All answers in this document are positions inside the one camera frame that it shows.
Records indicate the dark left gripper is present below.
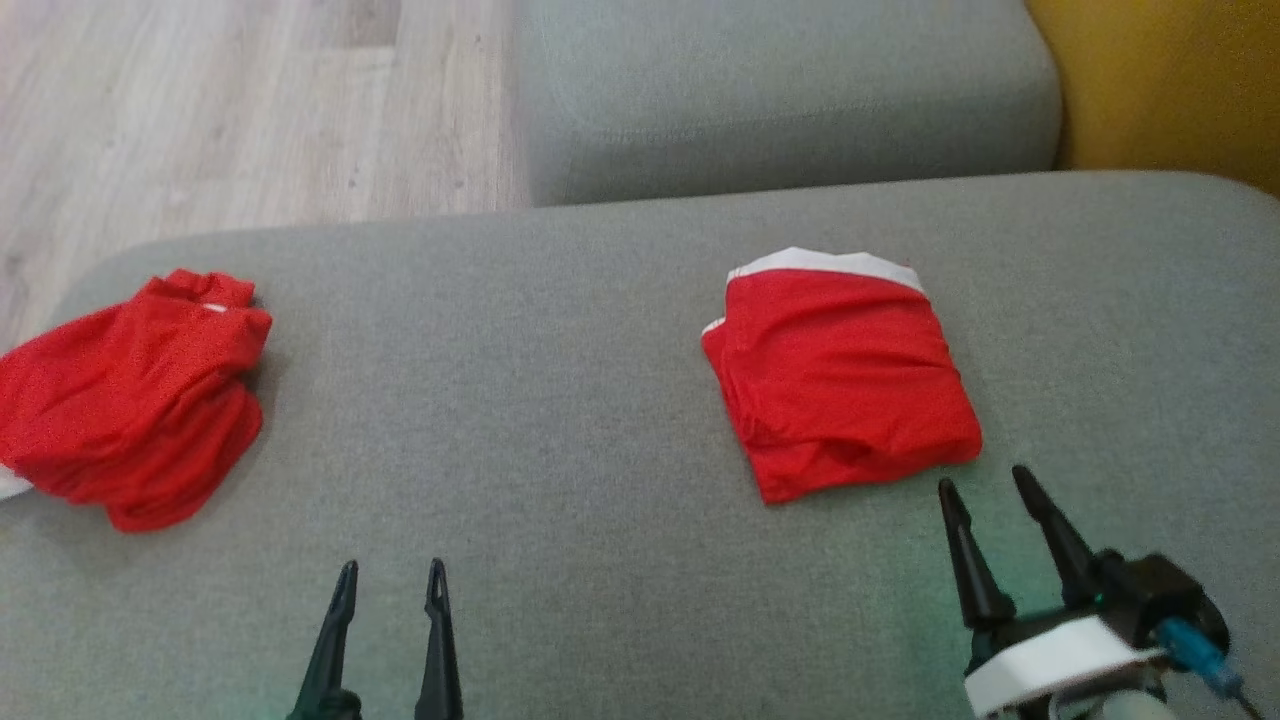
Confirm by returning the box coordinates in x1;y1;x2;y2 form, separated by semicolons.
288;558;465;720

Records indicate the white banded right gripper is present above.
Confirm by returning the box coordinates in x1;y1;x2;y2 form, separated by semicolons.
937;464;1169;720

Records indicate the red garment white trim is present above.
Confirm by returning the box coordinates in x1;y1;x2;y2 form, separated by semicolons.
700;246;984;506

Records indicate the red Bulls 23 jersey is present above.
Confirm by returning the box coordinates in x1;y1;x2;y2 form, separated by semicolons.
0;268;273;534

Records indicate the large grey sofa seat cushion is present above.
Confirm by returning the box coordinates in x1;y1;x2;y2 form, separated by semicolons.
0;170;1280;720

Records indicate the yellow sofa back cushion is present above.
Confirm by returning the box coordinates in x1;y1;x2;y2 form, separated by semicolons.
1025;0;1280;198

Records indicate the small grey sofa seat cushion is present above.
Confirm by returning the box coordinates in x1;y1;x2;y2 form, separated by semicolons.
515;0;1063;208

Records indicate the blue plug camera cable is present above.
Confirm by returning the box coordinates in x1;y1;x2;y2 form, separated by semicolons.
1160;618;1263;720

